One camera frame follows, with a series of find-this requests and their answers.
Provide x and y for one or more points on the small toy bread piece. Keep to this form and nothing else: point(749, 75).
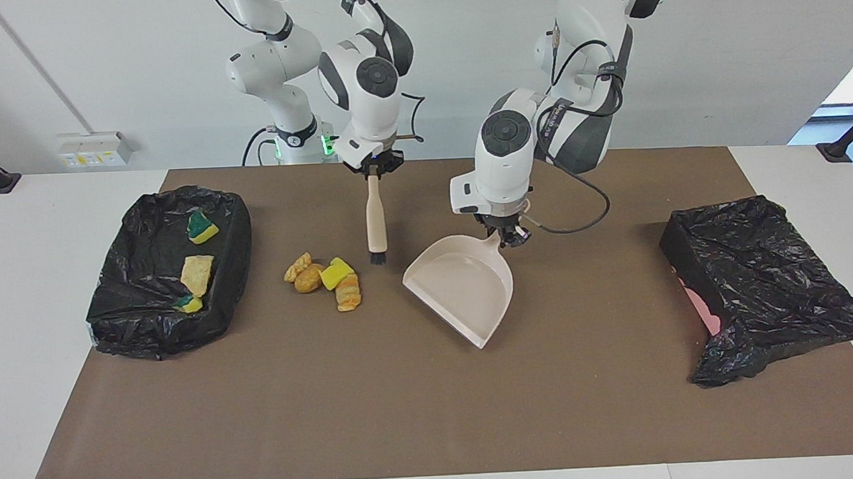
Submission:
point(297, 268)

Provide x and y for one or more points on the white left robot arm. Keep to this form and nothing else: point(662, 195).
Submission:
point(506, 164)

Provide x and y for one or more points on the white wall socket strip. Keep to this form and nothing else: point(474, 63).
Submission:
point(91, 150)

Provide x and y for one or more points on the striped toy bread wedge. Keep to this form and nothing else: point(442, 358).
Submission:
point(197, 272)

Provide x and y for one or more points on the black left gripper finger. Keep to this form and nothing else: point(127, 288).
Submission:
point(508, 237)
point(523, 234)

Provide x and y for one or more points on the pink bin with black bag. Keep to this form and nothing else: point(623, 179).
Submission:
point(759, 282)

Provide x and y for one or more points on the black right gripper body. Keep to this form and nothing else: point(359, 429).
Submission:
point(376, 159)

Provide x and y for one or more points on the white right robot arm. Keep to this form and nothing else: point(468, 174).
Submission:
point(369, 91)

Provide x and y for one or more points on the open bin with black bag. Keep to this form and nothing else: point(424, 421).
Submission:
point(149, 309)

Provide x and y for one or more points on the yellow green scouring sponge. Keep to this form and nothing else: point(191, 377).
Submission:
point(336, 274)
point(199, 231)
point(192, 305)

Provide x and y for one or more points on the brown table mat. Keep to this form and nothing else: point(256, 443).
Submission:
point(406, 427)

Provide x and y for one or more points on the orange toy croissant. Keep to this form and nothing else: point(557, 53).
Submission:
point(348, 293)

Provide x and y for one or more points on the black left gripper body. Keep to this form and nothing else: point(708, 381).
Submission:
point(505, 216)

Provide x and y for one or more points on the beige hand brush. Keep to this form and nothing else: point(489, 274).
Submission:
point(376, 220)

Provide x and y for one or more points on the beige plastic dustpan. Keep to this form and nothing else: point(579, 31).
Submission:
point(464, 288)

